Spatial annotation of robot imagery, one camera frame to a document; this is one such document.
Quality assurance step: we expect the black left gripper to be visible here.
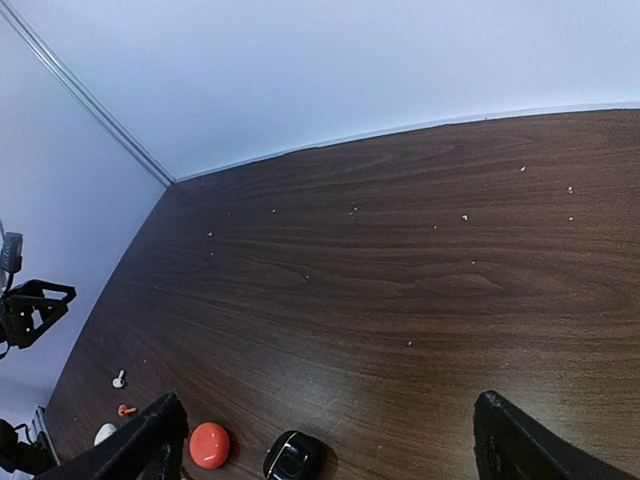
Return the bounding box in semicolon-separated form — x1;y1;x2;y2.
1;280;76;348

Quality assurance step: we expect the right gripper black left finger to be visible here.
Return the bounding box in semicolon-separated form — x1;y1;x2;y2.
38;393;189;480

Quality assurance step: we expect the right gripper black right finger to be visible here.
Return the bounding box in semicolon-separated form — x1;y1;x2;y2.
473;390;633;479

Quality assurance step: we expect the white charging case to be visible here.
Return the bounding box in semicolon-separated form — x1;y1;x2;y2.
94;423;117;446

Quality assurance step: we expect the white earbud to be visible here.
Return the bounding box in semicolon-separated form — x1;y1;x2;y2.
112;370;125;389

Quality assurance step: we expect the red round charging case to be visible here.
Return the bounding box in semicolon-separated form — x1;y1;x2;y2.
189;422;231;470

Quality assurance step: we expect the black charging case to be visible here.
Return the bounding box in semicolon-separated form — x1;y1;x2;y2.
263;430;326;480

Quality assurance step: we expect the orange earbud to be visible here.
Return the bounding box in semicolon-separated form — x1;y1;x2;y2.
117;405;137;417

